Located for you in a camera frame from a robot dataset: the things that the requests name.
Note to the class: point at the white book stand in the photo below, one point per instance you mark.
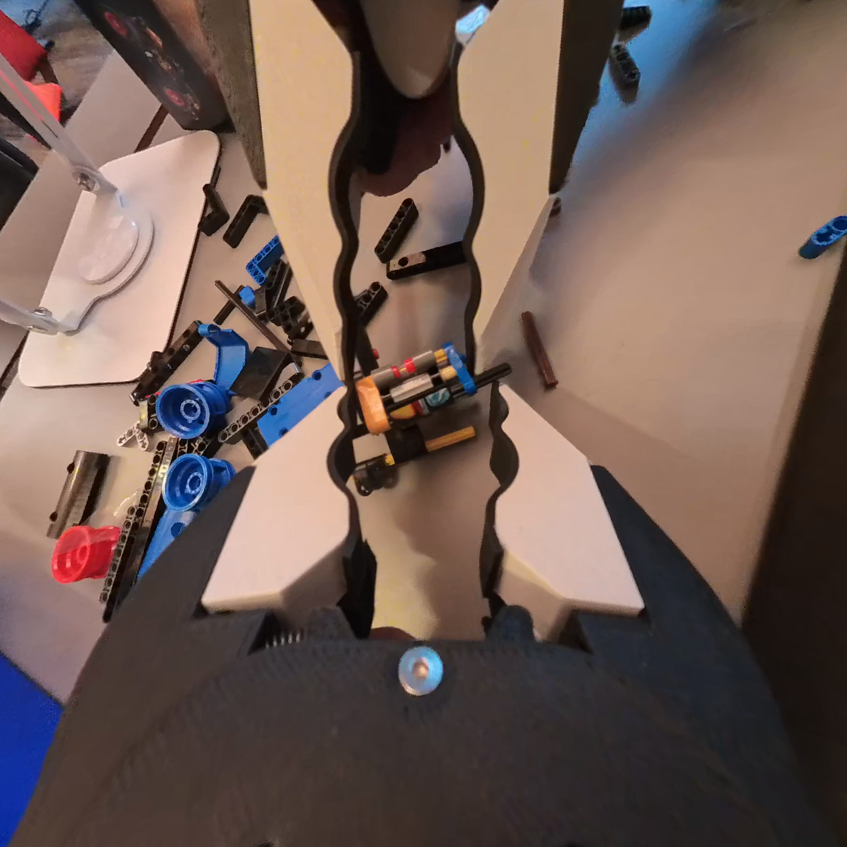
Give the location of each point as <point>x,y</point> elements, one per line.
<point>112,264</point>

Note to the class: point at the blue toy wheel hub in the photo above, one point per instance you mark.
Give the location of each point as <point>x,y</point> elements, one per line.
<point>188,410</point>
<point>192,483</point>

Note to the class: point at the grey desk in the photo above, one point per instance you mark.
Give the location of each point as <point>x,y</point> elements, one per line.
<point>662,264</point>

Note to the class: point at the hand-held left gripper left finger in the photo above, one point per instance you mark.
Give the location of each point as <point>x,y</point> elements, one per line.
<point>284,529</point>

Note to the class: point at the black curved toy panel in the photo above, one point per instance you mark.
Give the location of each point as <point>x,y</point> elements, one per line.
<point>79,493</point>

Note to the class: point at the brown toy axle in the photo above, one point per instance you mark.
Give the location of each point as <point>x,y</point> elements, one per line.
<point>539,349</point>

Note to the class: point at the toy brick assembly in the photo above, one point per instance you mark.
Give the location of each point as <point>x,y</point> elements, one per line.
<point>410,397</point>

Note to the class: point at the blue curved toy panel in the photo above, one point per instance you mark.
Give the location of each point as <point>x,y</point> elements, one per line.
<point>228,354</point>

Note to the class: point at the person's right hand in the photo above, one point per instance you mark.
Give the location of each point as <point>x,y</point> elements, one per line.
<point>403,152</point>

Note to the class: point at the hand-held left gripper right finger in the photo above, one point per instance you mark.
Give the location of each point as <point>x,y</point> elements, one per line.
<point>569,529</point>

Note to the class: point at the blue long toy panel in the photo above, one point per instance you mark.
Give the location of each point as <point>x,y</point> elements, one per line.
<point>162,536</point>

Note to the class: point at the blue flat toy panel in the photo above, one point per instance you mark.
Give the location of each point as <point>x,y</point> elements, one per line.
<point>298,410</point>

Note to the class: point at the heap of black blue beams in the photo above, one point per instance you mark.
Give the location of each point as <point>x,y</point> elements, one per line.
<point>278,311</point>

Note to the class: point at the black building toy box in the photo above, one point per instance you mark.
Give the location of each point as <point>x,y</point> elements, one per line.
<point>159,59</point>

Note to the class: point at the blue storage bin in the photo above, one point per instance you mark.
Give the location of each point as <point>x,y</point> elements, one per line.
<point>23,734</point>

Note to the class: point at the red toy wheel hub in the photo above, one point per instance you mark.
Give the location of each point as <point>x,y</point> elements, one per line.
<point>83,552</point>

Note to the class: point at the black angled toy beam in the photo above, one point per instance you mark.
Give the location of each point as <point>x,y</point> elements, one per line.
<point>213,210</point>
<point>241,219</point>

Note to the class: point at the blue toy connector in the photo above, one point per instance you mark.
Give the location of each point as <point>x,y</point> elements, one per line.
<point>460,367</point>
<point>822,237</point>

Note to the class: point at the black short toy beam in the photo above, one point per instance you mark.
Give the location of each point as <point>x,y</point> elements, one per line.
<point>397,228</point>

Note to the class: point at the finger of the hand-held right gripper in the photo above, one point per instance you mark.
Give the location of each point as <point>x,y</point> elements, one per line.
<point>298,165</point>
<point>509,165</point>

